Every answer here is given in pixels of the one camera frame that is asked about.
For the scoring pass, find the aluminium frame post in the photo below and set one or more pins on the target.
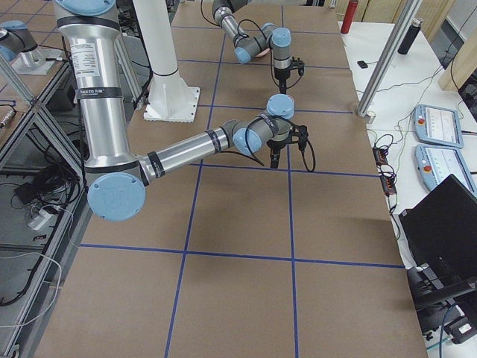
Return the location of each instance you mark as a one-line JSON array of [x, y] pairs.
[[403, 23]]

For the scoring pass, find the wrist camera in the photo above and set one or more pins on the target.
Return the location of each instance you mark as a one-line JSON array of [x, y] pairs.
[[299, 135], [298, 65]]

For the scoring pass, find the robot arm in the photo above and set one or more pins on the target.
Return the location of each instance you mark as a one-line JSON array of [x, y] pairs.
[[246, 47], [117, 177]]

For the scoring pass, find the black laptop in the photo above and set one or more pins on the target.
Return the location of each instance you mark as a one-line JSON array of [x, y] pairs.
[[441, 230]]

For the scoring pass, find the near blue teach pendant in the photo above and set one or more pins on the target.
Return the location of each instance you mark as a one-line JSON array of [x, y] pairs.
[[436, 162]]

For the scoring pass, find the small black square device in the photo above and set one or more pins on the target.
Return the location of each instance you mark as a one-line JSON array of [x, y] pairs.
[[362, 64]]

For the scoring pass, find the far blue teach pendant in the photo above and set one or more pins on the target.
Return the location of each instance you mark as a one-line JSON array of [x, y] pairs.
[[438, 126]]

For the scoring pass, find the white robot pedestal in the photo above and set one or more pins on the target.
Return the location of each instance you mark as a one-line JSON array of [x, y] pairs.
[[170, 99]]

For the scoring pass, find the brown paper table cover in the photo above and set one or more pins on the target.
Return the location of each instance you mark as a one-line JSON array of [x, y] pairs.
[[231, 259]]

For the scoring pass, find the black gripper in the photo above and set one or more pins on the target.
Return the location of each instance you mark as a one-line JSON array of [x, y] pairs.
[[276, 145], [282, 75]]

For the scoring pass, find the pink plate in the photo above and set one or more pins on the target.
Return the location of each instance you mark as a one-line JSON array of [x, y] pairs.
[[263, 53]]

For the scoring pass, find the red bottle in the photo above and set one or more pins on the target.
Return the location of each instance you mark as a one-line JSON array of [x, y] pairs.
[[348, 16]]

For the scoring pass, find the black bottle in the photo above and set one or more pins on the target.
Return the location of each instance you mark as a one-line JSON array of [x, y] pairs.
[[410, 36]]

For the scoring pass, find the blue teach pendant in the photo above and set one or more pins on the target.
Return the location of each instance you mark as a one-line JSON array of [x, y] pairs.
[[438, 126], [436, 162]]

